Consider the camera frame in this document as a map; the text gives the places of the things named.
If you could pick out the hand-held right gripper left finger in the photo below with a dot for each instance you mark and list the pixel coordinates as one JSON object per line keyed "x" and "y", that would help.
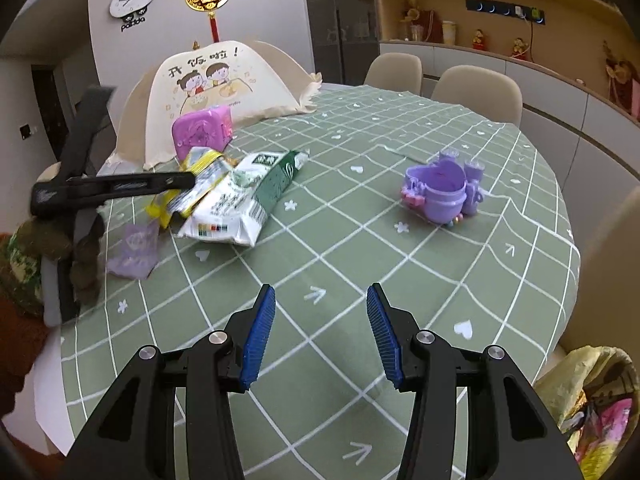
{"x": 257, "y": 340}

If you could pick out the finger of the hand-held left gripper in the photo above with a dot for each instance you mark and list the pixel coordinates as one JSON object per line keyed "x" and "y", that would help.
{"x": 87, "y": 130}
{"x": 125, "y": 185}

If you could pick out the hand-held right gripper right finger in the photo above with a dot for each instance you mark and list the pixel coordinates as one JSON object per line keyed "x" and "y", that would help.
{"x": 384, "y": 340}

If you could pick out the yellow wrapper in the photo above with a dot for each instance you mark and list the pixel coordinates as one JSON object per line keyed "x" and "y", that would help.
{"x": 206, "y": 162}

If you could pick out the yellow plastic bag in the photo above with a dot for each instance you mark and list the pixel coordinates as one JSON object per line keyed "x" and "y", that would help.
{"x": 565, "y": 380}

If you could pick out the pink orange snack packet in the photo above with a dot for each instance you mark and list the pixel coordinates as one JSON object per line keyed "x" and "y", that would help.
{"x": 607, "y": 430}

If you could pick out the person's left forearm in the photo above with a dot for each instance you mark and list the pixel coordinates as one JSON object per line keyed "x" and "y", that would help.
{"x": 20, "y": 340}

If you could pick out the person's left hand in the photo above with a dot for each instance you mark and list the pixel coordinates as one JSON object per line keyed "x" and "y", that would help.
{"x": 87, "y": 270}

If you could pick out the small lilac packet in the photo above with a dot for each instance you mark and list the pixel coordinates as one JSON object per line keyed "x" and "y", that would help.
{"x": 134, "y": 252}

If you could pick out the pink toy box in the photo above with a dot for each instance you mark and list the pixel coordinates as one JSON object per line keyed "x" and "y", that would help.
{"x": 202, "y": 132}

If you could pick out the green white packet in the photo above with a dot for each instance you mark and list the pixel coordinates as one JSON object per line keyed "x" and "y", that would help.
{"x": 235, "y": 205}

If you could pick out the green checked tablecloth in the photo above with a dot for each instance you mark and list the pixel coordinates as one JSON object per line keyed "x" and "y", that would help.
{"x": 325, "y": 240}

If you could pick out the cream printed food cover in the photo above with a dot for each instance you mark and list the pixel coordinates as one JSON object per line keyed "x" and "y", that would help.
{"x": 200, "y": 80}

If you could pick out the purple toy tea set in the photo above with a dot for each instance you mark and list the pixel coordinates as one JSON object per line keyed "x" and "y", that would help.
{"x": 442, "y": 192}

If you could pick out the beige chair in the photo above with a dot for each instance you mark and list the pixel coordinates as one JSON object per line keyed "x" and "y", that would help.
{"x": 394, "y": 72}
{"x": 477, "y": 92}

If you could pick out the dark glass cabinet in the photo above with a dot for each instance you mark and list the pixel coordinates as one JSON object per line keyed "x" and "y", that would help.
{"x": 340, "y": 15}

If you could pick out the wooden shelf cabinet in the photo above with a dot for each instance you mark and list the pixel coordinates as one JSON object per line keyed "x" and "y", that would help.
{"x": 500, "y": 75}

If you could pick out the small red figurine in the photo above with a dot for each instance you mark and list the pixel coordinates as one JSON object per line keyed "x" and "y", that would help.
{"x": 520, "y": 47}
{"x": 479, "y": 40}

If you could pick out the pale cup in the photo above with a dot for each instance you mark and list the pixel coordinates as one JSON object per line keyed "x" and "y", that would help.
{"x": 449, "y": 31}

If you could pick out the large brown red figurine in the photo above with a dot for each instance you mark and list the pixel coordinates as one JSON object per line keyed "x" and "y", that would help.
{"x": 420, "y": 22}

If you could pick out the black power strip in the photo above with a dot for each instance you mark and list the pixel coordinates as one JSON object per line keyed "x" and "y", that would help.
{"x": 505, "y": 10}

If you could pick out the tall red gold figurine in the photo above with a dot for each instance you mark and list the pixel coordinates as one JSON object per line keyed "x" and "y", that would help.
{"x": 622, "y": 77}

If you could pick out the wall switch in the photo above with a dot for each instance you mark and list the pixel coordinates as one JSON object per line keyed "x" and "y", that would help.
{"x": 28, "y": 131}

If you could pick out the panda wall clock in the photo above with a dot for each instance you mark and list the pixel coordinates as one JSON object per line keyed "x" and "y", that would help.
{"x": 131, "y": 2}

